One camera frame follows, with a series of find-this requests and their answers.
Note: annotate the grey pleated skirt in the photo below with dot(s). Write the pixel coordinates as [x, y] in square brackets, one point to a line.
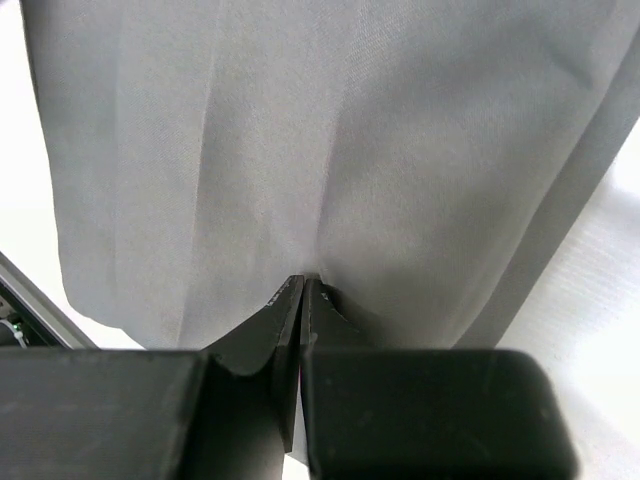
[423, 158]

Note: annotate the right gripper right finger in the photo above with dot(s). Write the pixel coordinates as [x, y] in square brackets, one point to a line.
[381, 413]

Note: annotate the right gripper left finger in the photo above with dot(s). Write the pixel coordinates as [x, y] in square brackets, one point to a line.
[223, 412]

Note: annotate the aluminium table front rail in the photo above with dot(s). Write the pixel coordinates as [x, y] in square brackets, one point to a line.
[36, 311]

